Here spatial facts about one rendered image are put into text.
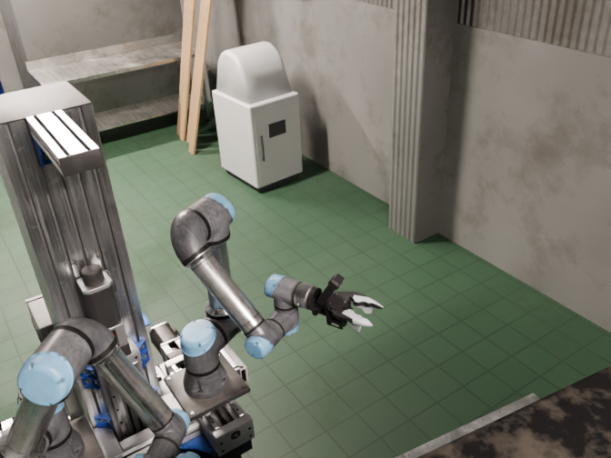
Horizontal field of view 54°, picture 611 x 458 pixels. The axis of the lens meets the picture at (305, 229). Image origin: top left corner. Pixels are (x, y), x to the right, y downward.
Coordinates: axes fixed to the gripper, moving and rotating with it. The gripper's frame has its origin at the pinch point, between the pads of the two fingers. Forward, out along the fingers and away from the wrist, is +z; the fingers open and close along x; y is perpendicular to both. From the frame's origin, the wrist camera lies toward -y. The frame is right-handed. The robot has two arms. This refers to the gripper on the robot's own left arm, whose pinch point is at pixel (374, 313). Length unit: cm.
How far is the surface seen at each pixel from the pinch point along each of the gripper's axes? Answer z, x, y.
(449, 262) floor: -48, -218, 177
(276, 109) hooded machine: -224, -278, 112
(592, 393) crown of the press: 56, 55, -63
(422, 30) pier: -84, -253, 21
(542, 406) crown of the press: 51, 59, -64
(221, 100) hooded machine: -277, -270, 107
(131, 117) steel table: -441, -303, 169
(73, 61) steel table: -498, -299, 108
